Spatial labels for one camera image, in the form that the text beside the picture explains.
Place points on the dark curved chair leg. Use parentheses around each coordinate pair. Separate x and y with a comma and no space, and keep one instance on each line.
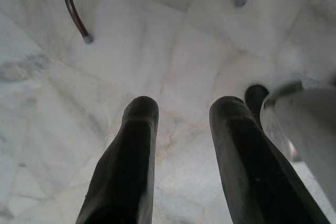
(73,9)

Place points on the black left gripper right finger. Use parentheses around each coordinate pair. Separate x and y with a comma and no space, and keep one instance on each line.
(252,161)

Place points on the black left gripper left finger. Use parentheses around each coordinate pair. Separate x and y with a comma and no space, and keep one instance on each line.
(126,161)

